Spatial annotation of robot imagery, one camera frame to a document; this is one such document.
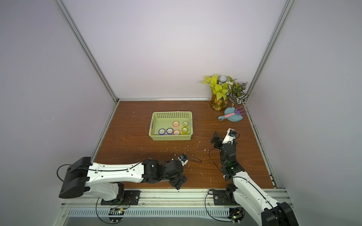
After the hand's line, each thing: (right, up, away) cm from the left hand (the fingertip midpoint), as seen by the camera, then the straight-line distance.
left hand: (183, 177), depth 73 cm
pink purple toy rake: (+43, +35, +38) cm, 68 cm away
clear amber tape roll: (+1, +26, +30) cm, 40 cm away
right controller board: (+27, -17, -3) cm, 32 cm away
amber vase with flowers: (+29, +40, +36) cm, 61 cm away
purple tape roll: (-16, +20, +27) cm, 37 cm away
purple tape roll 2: (-10, +21, +27) cm, 36 cm away
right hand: (+24, +23, +8) cm, 34 cm away
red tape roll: (-5, +20, +26) cm, 34 cm away
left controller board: (-35, -17, -1) cm, 39 cm away
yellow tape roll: (0, +20, +26) cm, 33 cm away
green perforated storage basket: (-12, +24, +31) cm, 41 cm away
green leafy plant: (+32, +50, +20) cm, 62 cm away
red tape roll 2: (-6, +26, +30) cm, 40 cm away
